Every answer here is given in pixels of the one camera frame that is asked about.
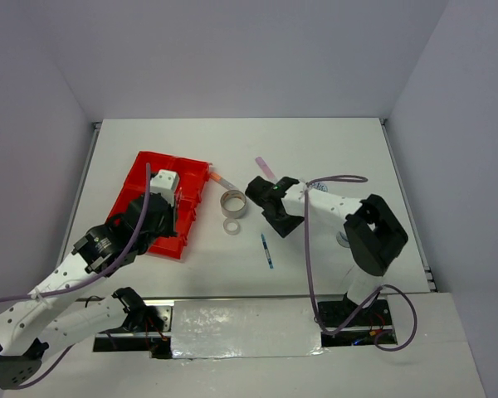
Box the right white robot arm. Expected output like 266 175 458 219
245 177 408 324

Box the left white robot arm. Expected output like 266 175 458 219
0 193 177 390

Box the pink highlighter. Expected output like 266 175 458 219
255 157 277 182

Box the large clear tape roll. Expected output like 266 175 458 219
220 190 247 219

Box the orange capped highlighter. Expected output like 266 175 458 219
210 172 237 191

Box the small clear tape roll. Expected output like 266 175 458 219
222 218 241 235

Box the blue crayon pen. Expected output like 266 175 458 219
261 233 274 269

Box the blue white bottle far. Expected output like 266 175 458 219
310 182 328 192

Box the blue white bottle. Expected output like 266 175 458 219
336 232 349 248
310 182 328 192

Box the red compartment organizer tray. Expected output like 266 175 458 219
108 150 213 261

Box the blue white bottle near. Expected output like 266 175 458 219
336 232 349 248

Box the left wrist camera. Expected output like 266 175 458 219
149 169 180 206

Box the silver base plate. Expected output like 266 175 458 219
92 298 397 360

